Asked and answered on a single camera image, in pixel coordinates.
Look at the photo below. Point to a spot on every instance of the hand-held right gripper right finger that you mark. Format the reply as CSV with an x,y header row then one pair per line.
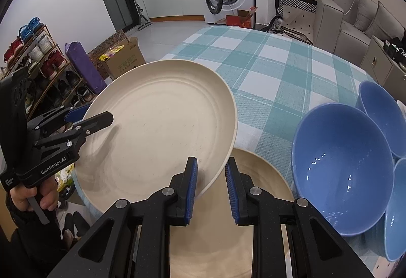
x,y
231,195

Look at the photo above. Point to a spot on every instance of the purple bag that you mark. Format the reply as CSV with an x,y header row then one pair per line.
x,y
82,65

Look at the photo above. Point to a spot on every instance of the person's left forearm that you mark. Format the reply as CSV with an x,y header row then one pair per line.
x,y
25,249

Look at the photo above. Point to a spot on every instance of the wooden shoe rack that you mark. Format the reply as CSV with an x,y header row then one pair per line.
x,y
54,43

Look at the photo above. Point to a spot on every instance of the black box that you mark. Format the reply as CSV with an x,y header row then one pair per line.
x,y
391,48

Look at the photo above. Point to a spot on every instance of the black patterned rug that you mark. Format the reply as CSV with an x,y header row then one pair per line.
x,y
295,16

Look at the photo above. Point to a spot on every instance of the red cardboard box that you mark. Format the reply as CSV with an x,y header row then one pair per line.
x,y
244,22

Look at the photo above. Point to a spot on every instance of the brown cardboard box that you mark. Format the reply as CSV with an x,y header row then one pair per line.
x,y
123,64

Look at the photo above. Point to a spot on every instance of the stick vacuum cleaner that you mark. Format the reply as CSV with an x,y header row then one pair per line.
x,y
144,22

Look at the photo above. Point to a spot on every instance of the grey sofa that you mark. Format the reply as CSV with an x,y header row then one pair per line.
x,y
330,18

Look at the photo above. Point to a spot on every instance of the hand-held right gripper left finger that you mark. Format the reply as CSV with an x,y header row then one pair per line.
x,y
191,198

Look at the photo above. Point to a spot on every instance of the cream plate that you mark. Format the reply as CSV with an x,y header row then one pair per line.
x,y
215,252
158,113

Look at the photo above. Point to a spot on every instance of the grey cushion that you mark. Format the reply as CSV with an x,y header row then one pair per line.
x,y
364,11
385,22

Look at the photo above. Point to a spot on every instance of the teal checked tablecloth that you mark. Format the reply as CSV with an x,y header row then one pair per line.
x,y
269,75

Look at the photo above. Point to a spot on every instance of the rows of shoes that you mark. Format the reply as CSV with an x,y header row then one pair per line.
x,y
28,29

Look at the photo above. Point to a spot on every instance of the person's left hand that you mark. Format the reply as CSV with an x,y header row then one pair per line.
x,y
49,195

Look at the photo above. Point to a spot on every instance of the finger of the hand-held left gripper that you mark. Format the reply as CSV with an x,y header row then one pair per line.
x,y
98,121
73,114

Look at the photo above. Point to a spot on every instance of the blue bowl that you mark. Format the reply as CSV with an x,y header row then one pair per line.
x,y
342,170
398,217
380,116

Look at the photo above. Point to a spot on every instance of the grey side cabinet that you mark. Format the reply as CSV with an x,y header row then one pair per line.
x,y
377,62

